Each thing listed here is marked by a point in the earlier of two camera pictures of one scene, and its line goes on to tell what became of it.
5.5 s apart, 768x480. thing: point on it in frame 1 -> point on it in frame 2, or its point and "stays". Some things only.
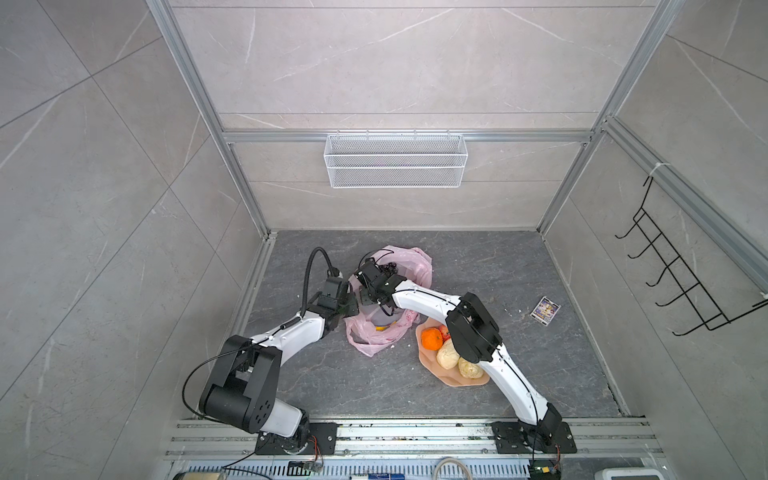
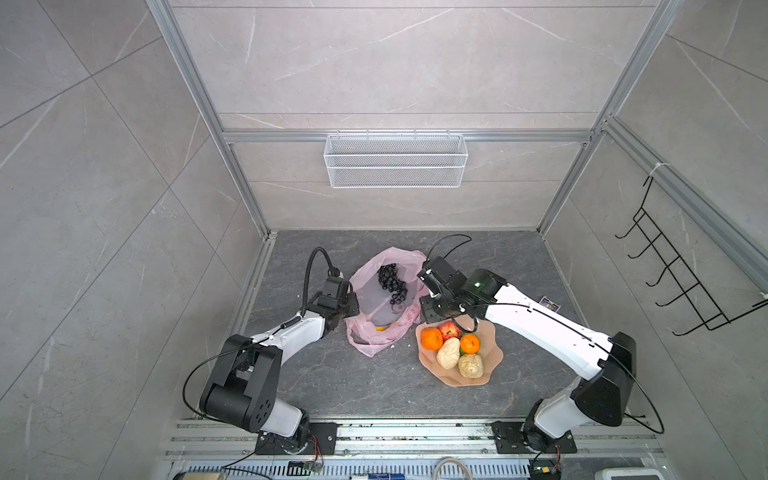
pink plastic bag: (376, 331) stays
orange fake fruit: (431, 338) stays
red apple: (445, 332) stays
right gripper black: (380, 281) -> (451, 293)
